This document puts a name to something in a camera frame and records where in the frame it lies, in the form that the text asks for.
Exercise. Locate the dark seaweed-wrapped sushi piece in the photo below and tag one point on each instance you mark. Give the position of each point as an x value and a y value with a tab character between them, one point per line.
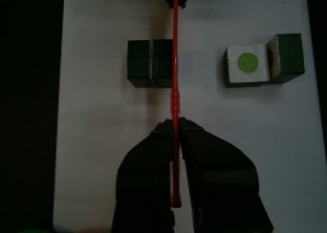
140	63

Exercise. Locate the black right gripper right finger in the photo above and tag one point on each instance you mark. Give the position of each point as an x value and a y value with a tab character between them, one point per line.
225	186

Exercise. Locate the red toy knife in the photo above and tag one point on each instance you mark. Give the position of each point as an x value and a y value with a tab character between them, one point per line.
174	84

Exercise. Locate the sushi piece with green dot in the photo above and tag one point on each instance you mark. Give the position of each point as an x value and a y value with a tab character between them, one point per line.
248	62

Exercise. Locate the white cutting board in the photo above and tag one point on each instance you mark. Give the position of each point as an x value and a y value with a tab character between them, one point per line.
98	131

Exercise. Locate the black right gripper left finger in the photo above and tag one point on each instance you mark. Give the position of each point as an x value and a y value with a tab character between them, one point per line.
145	186

